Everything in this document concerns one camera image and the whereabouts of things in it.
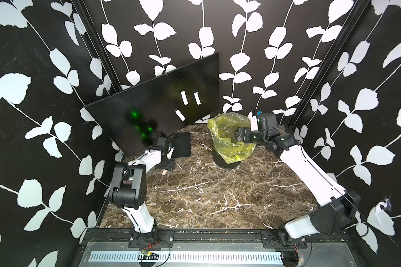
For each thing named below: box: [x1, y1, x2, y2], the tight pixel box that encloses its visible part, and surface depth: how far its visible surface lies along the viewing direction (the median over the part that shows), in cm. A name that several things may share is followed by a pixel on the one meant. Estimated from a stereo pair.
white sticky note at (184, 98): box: [180, 90, 190, 107], surface depth 83 cm
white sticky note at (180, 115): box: [174, 108, 187, 122], surface depth 88 cm
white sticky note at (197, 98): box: [193, 91, 202, 106], surface depth 87 cm
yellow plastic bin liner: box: [207, 112, 257, 165], surface depth 82 cm
